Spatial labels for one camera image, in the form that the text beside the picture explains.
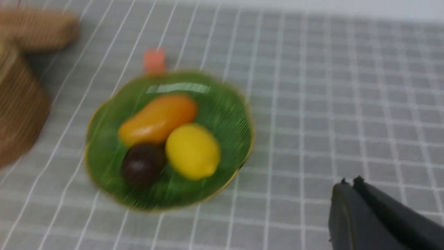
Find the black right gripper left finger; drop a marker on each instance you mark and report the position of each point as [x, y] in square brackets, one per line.
[353, 224]

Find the orange yellow mango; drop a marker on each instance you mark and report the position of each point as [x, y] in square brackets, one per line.
[155, 122]

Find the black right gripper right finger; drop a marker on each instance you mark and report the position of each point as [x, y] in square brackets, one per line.
[410, 228]

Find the green glass leaf plate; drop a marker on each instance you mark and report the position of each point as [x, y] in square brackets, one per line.
[222, 109]

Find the grey checked tablecloth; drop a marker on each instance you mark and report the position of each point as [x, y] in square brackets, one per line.
[331, 97]

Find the woven rattan basket green lining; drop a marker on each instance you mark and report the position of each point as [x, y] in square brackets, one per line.
[24, 107]

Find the yellow lemon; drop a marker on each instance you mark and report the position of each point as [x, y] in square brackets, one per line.
[193, 151]

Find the small orange cube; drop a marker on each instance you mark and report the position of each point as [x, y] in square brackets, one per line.
[154, 61]

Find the dark purple passion fruit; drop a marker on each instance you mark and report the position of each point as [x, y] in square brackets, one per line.
[142, 164]

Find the woven rattan basket lid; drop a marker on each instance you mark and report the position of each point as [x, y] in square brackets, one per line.
[37, 30]

